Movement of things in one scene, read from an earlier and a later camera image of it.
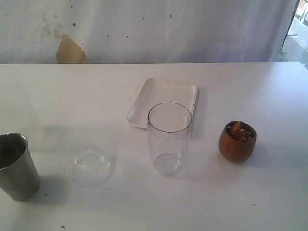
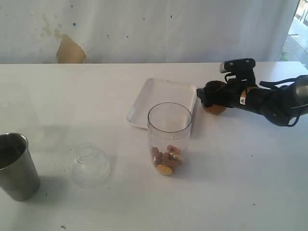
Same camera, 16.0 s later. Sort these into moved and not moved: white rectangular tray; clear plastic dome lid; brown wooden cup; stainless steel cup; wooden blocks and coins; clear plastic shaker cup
Moved: brown wooden cup; wooden blocks and coins
Not moved: stainless steel cup; clear plastic shaker cup; clear plastic dome lid; white rectangular tray
